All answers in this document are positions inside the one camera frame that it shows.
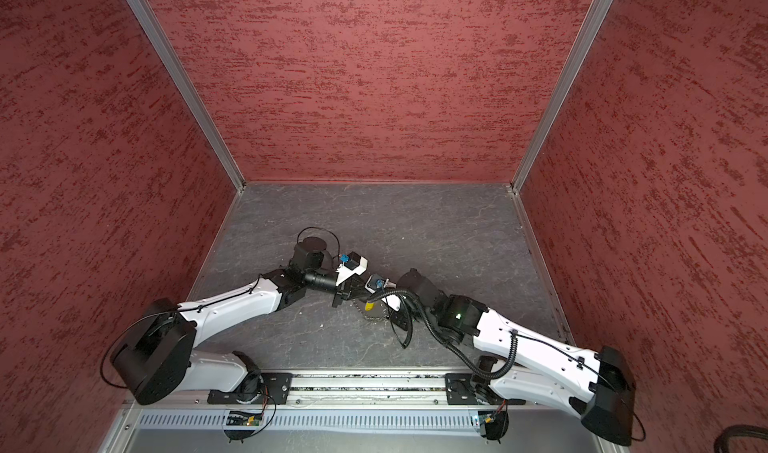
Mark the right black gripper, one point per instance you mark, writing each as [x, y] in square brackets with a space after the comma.
[400, 321]

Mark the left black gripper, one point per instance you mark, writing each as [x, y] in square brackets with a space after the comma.
[346, 291]

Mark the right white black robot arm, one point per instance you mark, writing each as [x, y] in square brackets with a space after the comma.
[512, 362]

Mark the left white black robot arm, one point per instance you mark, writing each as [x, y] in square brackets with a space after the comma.
[159, 355]

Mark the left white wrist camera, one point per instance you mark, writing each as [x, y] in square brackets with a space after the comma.
[350, 265]

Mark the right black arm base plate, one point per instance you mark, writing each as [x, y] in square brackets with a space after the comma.
[464, 389]

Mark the aluminium front rail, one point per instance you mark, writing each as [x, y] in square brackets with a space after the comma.
[327, 388]

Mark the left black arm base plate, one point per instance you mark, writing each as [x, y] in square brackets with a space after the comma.
[271, 387]

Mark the white slotted cable duct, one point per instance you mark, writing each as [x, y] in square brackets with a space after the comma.
[420, 422]

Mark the left aluminium corner post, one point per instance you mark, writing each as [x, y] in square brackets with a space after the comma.
[161, 44]

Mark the aluminium corner post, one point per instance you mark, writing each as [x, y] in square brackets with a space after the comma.
[582, 44]
[161, 44]

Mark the right aluminium corner post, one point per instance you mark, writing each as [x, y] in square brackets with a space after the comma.
[582, 44]

